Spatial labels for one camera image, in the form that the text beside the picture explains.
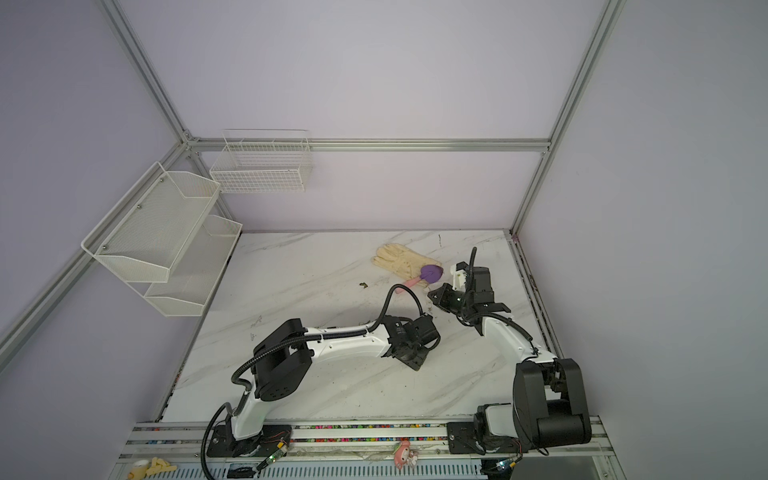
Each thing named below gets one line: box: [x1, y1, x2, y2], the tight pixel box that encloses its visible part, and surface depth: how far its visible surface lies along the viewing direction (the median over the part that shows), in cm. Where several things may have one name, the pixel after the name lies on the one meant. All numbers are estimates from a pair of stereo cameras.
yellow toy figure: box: [127, 457, 178, 480], surface depth 70 cm
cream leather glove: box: [371, 243, 442, 283], surface depth 113 cm
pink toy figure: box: [393, 440, 419, 470], surface depth 70 cm
